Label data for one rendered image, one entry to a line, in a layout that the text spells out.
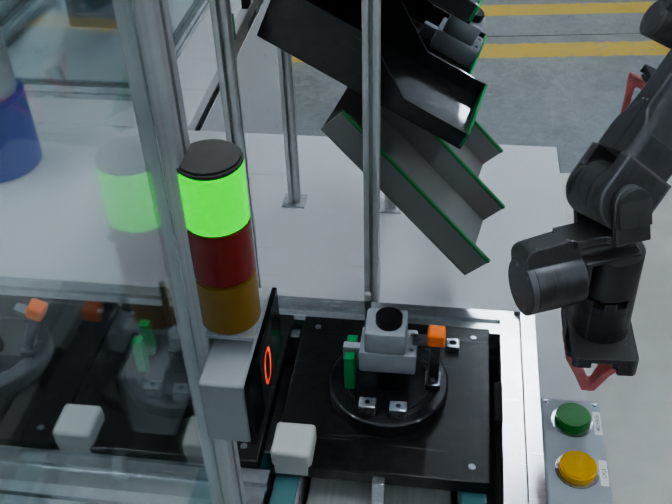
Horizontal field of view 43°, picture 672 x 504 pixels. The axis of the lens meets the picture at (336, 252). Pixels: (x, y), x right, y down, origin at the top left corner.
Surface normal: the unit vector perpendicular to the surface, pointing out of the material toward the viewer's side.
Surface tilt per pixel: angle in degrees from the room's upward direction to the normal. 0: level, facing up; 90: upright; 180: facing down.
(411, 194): 90
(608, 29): 0
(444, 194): 45
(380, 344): 90
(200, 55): 0
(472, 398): 0
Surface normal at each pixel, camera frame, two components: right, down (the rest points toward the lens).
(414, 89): 0.38, -0.63
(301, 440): -0.03, -0.78
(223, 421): -0.13, 0.62
